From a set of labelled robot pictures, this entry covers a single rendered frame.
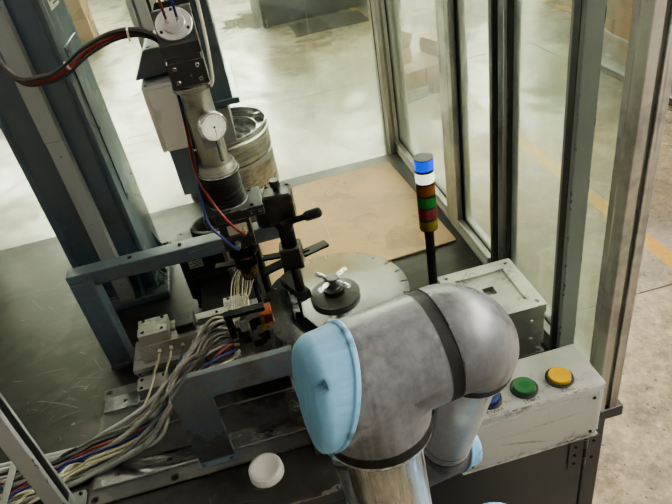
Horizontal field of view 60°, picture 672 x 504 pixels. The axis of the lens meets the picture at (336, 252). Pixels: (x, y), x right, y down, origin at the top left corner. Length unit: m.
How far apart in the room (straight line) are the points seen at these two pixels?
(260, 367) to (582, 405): 0.60
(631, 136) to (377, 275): 0.63
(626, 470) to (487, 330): 1.65
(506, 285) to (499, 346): 0.79
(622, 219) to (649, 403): 1.42
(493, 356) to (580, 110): 0.54
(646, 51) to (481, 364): 0.52
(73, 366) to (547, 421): 1.18
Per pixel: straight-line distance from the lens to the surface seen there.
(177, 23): 1.02
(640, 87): 0.94
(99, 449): 1.44
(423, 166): 1.34
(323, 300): 1.28
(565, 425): 1.23
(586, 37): 0.99
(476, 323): 0.57
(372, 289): 1.30
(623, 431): 2.29
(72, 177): 1.65
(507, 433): 1.17
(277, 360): 1.14
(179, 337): 1.48
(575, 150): 1.06
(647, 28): 0.92
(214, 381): 1.16
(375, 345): 0.54
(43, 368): 1.78
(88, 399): 1.61
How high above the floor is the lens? 1.76
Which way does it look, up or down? 34 degrees down
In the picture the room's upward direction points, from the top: 11 degrees counter-clockwise
